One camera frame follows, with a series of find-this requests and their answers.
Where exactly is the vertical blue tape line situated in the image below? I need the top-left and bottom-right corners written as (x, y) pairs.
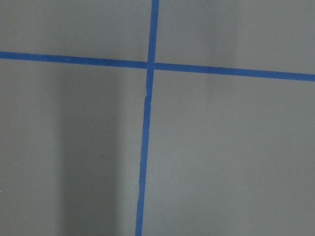
top-left (135, 0), bottom-right (159, 236)

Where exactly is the horizontal blue tape line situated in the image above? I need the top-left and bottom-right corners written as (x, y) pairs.
top-left (0, 51), bottom-right (315, 82)

